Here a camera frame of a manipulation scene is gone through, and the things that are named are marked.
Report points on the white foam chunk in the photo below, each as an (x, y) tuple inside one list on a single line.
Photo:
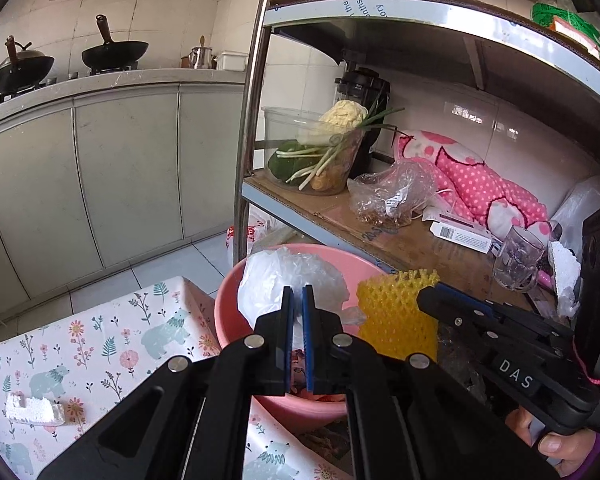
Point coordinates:
[(565, 270)]

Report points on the person's right hand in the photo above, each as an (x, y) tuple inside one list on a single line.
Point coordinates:
[(560, 447)]

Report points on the pink polka-dot cloth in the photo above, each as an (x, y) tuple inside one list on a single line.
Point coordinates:
[(480, 185)]

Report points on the clear bag of dried food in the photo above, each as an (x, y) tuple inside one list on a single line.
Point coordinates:
[(390, 195)]

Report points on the stainless steel kettle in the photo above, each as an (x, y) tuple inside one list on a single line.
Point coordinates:
[(202, 57)]

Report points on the white lidded container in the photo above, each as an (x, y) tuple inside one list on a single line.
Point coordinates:
[(230, 61)]

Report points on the gas stove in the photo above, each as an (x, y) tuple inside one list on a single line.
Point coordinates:
[(60, 79)]

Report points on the black open wok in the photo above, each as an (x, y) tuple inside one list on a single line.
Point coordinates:
[(115, 55)]

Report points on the yellow foam fruit net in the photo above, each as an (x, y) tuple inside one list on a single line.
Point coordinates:
[(395, 315)]

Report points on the black blender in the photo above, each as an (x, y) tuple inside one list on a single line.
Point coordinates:
[(365, 85)]

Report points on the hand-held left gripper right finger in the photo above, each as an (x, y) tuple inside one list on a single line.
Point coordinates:
[(309, 332)]

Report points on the white foam piece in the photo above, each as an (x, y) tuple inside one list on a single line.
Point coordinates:
[(30, 410)]

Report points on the white flat box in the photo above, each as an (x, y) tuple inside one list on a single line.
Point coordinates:
[(462, 235)]

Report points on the green net bag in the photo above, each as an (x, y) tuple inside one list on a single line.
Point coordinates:
[(555, 12)]

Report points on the large clear plastic bag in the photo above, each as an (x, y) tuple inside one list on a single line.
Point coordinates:
[(580, 205)]

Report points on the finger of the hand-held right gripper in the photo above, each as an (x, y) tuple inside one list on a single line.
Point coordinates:
[(460, 296), (445, 310)]

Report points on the green onions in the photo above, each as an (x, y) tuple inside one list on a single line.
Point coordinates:
[(325, 160)]

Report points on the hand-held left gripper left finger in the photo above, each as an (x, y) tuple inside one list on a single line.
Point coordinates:
[(287, 330)]

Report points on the cauliflower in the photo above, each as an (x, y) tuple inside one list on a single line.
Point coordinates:
[(340, 117)]

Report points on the red white plastic bag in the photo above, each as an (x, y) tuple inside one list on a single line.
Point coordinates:
[(252, 232)]

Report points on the floral bear tablecloth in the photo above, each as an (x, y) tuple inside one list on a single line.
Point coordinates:
[(105, 340)]

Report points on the pink plastic basin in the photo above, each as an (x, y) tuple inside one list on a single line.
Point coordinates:
[(230, 320)]

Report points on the grey kitchen counter cabinet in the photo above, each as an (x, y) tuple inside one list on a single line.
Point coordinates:
[(125, 175)]

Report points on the black wok with lid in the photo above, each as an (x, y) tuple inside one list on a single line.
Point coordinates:
[(22, 72)]

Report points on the glass mug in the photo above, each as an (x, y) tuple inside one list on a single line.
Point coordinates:
[(517, 255)]

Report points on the clear crumpled plastic film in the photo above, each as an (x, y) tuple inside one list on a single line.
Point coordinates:
[(455, 362)]

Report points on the dark green vegetable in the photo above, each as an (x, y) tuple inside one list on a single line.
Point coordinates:
[(285, 162)]

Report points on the metal shelf rack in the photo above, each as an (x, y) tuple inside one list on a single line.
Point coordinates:
[(252, 85)]

